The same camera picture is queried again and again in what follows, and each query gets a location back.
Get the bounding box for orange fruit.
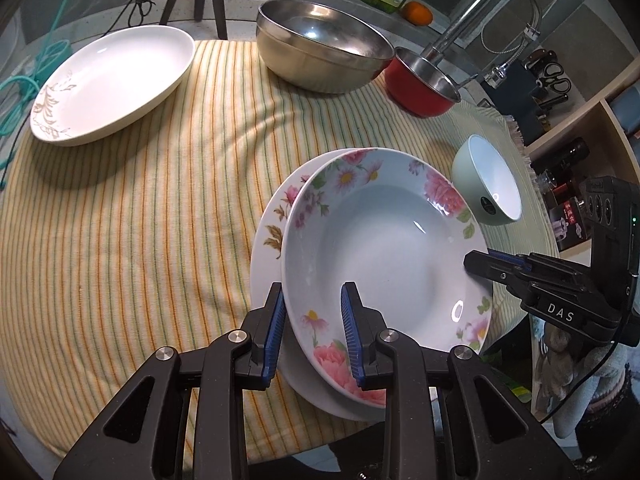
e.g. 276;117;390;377
402;1;432;26

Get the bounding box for printed cloth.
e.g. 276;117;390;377
532;317;640;441

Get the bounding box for pink floral deep plate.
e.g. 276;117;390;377
281;147;493;407

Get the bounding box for black scissors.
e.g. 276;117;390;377
536;62;571;95

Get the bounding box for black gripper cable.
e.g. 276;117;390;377
537;340;622;422

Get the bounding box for wooden shelf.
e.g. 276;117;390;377
525;55;640;261

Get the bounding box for metal faucet hose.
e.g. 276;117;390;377
480;10;542;86

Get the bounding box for grey-blue plastic jug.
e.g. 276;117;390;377
612;85;640;137

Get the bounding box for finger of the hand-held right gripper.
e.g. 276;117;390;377
487;248;594;287
463;251;539;302

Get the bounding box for dark knife block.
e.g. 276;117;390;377
505;60;551;136

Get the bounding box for red box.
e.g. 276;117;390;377
550;197;596;253

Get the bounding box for dark bottle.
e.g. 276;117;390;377
547;139;589;172

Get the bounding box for large stainless steel bowl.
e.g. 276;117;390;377
256;0;396;95

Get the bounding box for yellow striped cloth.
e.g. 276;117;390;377
0;37;561;456

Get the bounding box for small glass jar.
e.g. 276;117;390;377
542;170;581;198

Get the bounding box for white oval plate leaf pattern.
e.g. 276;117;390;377
30;26;196;147

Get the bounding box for light green ceramic bowl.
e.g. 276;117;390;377
452;135;522;226

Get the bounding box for teal cord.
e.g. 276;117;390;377
0;0;83;171

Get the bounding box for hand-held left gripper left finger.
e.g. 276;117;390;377
52;282;287;480

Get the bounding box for white plate with brown flowers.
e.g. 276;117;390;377
250;149;388;422

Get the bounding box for brown knife handles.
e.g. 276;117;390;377
525;49;558;68

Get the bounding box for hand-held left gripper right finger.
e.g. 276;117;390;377
341;282;581;480

